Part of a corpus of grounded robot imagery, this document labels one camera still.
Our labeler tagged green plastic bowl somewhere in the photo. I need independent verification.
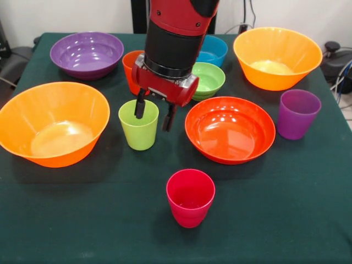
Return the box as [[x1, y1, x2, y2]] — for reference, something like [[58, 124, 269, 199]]
[[190, 62, 227, 101]]

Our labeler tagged pink plastic cup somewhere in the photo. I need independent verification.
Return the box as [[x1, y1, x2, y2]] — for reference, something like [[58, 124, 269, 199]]
[[166, 168, 216, 229]]

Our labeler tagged blue plastic bowl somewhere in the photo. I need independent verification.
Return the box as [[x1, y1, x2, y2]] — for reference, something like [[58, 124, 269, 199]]
[[195, 35, 229, 68]]

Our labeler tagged purple plastic bowl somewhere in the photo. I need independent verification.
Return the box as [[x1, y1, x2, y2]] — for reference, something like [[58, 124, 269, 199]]
[[49, 31, 125, 81]]

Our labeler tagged tangle of cables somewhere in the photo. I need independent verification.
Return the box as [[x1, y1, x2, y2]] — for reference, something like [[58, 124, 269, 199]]
[[328, 46, 352, 111]]

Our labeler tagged red plastic bowl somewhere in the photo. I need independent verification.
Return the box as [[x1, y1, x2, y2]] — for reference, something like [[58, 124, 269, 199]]
[[184, 96, 277, 166]]

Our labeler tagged red plastic cup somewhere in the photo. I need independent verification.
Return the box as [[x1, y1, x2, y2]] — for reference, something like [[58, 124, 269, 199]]
[[122, 50, 146, 97]]

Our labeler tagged purple plastic cup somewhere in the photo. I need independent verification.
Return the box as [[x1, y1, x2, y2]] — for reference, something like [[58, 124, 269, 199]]
[[276, 89, 322, 141]]

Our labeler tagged green plastic cup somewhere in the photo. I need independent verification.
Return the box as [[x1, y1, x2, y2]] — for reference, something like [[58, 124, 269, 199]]
[[118, 99, 160, 151]]

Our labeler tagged black plug with cable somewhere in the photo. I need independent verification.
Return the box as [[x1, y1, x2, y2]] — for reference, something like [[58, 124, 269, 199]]
[[240, 0, 248, 32]]

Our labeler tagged large orange plastic bowl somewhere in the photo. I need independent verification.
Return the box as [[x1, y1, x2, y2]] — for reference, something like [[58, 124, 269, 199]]
[[233, 26, 323, 92], [0, 81, 111, 168]]

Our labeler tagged dark green table cloth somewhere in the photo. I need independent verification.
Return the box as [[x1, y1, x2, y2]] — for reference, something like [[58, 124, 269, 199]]
[[0, 32, 352, 264]]

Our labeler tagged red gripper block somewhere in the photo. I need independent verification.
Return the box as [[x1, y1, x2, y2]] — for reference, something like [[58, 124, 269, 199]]
[[131, 62, 200, 132]]

